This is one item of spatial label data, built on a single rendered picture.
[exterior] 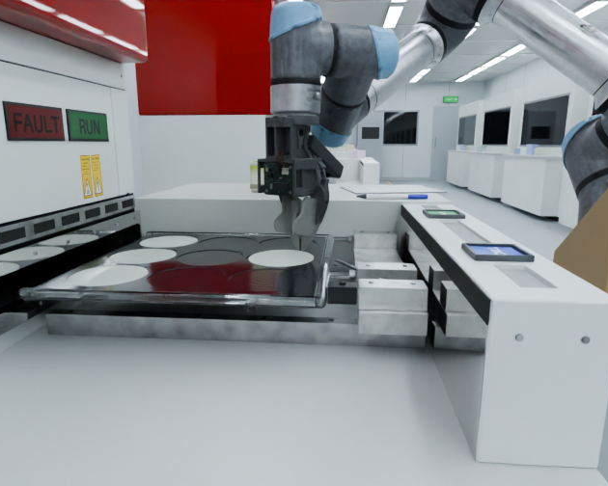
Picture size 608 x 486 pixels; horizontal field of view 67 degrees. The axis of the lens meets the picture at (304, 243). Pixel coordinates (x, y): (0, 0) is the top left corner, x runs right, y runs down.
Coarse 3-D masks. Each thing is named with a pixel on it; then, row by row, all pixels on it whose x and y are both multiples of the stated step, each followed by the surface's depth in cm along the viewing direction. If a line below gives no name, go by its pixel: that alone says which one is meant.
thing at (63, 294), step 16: (32, 288) 55; (48, 288) 54; (64, 288) 55; (192, 304) 53; (208, 304) 53; (224, 304) 52; (240, 304) 52; (256, 304) 52; (272, 304) 52; (288, 304) 52; (304, 304) 51
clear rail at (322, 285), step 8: (328, 240) 82; (328, 248) 76; (328, 256) 70; (328, 264) 66; (320, 272) 62; (328, 272) 62; (320, 280) 58; (328, 280) 59; (320, 288) 55; (320, 304) 51
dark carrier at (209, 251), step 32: (192, 256) 71; (224, 256) 71; (320, 256) 71; (96, 288) 55; (128, 288) 55; (160, 288) 55; (192, 288) 55; (224, 288) 55; (256, 288) 56; (288, 288) 56
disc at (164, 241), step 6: (144, 240) 83; (150, 240) 83; (156, 240) 83; (162, 240) 83; (168, 240) 83; (174, 240) 83; (180, 240) 83; (186, 240) 83; (192, 240) 83; (150, 246) 78; (156, 246) 78; (162, 246) 78; (168, 246) 78; (174, 246) 78
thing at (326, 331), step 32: (64, 320) 61; (96, 320) 61; (128, 320) 60; (160, 320) 60; (192, 320) 59; (224, 320) 59; (256, 320) 59; (288, 320) 59; (320, 320) 59; (352, 320) 59
